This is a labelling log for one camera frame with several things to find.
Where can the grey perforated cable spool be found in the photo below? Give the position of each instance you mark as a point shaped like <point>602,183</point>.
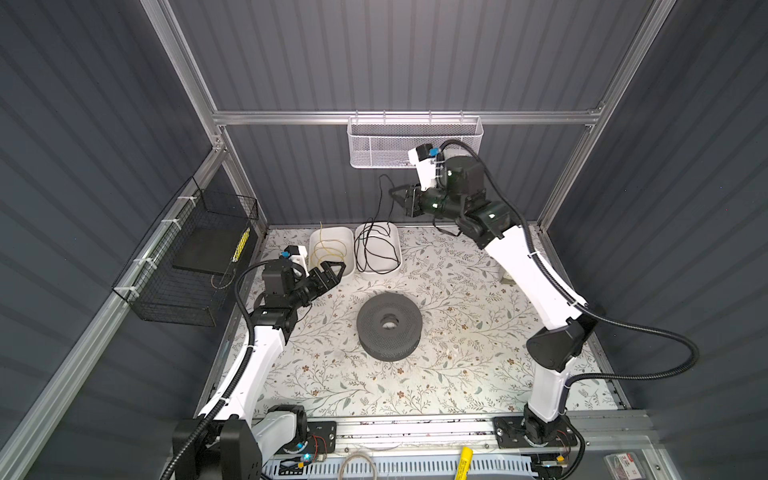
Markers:
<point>389,327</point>

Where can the yellow marker in basket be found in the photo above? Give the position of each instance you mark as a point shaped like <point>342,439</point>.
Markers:
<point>242,242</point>

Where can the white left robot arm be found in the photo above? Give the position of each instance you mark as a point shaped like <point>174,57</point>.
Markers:
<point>223,441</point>

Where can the yellow marker front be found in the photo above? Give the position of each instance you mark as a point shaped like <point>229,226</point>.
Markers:
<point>464,463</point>

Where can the white plastic bin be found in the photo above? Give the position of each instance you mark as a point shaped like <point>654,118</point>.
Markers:
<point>377,250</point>

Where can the white bin with yellow cable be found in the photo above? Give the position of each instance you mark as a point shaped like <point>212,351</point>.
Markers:
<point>332,244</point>

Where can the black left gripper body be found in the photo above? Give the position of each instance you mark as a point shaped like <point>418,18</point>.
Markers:
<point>305,288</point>

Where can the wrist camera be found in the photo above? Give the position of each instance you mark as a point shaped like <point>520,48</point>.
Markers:
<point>424,159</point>
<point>298,254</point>

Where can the black pad in basket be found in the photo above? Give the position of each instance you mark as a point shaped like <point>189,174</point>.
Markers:
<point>207,251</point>

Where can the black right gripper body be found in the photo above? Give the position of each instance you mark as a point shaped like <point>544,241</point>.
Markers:
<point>436,204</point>

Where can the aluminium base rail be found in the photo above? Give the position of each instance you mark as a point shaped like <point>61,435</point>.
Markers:
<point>602,429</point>

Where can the black wire wall basket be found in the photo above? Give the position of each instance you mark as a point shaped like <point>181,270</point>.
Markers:
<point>187,274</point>

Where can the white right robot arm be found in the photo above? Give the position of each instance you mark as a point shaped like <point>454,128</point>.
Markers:
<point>455,184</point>

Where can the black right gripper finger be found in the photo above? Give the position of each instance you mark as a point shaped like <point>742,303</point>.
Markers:
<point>403,192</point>
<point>411,209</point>

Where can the white wire mesh basket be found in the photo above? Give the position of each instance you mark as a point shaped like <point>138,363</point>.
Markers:
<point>383,141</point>

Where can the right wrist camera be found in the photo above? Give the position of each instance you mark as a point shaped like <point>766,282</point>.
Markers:
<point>424,159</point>

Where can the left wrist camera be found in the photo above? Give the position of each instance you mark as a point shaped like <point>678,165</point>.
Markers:
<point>298,254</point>

